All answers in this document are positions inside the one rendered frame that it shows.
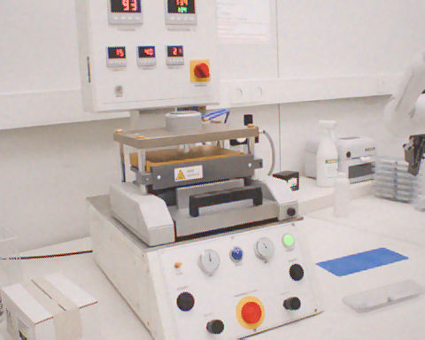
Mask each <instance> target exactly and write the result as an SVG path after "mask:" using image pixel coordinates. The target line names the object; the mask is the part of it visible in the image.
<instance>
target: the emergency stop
mask: <svg viewBox="0 0 425 340"><path fill-rule="evenodd" d="M241 315H242V317H243V320H244V321H245V322H246V323H255V322H259V319H260V318H261V316H262V311H261V308H260V306H259V304H257V303H256V302H248V303H245V304H244V306H243V307H242V310H241Z"/></svg>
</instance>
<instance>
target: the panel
mask: <svg viewBox="0 0 425 340"><path fill-rule="evenodd" d="M286 235H290V236H292V237H293V240H294V241H293V243H292V245H287V244H286V243H285V242H284V236H286ZM261 237H267V238H269V239H271V240H272V241H273V244H274V253H273V255H272V256H271V257H270V258H268V259H262V258H260V257H259V256H257V254H256V252H255V251H254V244H255V242H256V241H257V240H258V239H259V238H261ZM234 248H239V249H241V250H242V252H243V256H242V259H239V260H235V259H233V257H232V255H231V252H232V250H234ZM206 249H212V250H214V251H217V253H218V256H219V257H220V264H219V266H218V268H217V269H216V270H215V271H212V272H206V271H203V270H202V269H201V267H200V266H199V265H198V256H199V254H200V252H201V251H204V250H206ZM158 256H159V263H160V266H161V270H162V274H163V277H164V284H165V288H166V294H167V297H168V304H169V307H170V311H171V314H172V317H173V324H174V330H175V334H176V340H235V339H238V338H240V337H244V336H249V335H251V334H254V333H256V332H261V331H263V330H266V329H268V328H274V327H277V326H279V325H283V324H285V323H288V322H291V321H296V320H298V319H301V318H303V317H306V316H310V315H313V314H315V313H319V309H318V306H317V301H316V298H315V295H314V291H313V286H312V281H311V278H310V275H309V270H308V268H307V264H306V262H305V254H304V253H303V247H302V244H301V242H300V239H299V233H298V229H297V226H296V222H295V221H293V222H290V223H286V224H280V225H276V226H272V227H269V228H259V229H255V230H252V231H248V232H242V233H238V234H233V235H230V236H221V237H217V238H213V239H210V240H202V241H199V242H195V243H189V244H182V245H178V246H175V247H171V248H164V249H160V250H158ZM295 265H300V266H301V267H302V268H303V269H304V272H305V273H304V275H303V277H302V278H301V279H294V277H293V276H292V275H291V272H290V270H291V268H292V267H293V266H295ZM184 293H189V294H190V295H191V296H193V298H194V299H195V303H194V305H193V306H192V307H191V309H189V310H183V309H182V308H181V307H180V305H179V298H180V296H181V295H182V294H184ZM293 297H298V298H299V299H300V302H301V306H300V307H299V309H298V310H297V311H290V310H286V309H285V308H284V306H283V301H284V300H285V299H287V298H293ZM248 302H256V303H257V304H259V306H260V308H261V311H262V316H261V318H260V319H259V322H255V323H246V322H245V321H244V320H243V317H242V315H241V310H242V307H243V306H244V304H245V303H248ZM212 320H221V321H222V322H223V323H224V325H225V328H224V330H223V332H222V333H220V334H211V333H210V332H209V331H208V330H206V323H207V322H209V321H212Z"/></svg>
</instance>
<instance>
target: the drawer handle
mask: <svg viewBox="0 0 425 340"><path fill-rule="evenodd" d="M248 199H253V204H254V205H262V188H261V186H260V185H258V184H252V185H248V186H243V187H238V188H234V189H221V190H216V191H211V192H206V193H197V194H193V195H190V197H189V214H190V216H191V217H198V216H199V213H198V208H202V207H207V206H210V205H222V204H226V203H231V202H235V201H244V200H248Z"/></svg>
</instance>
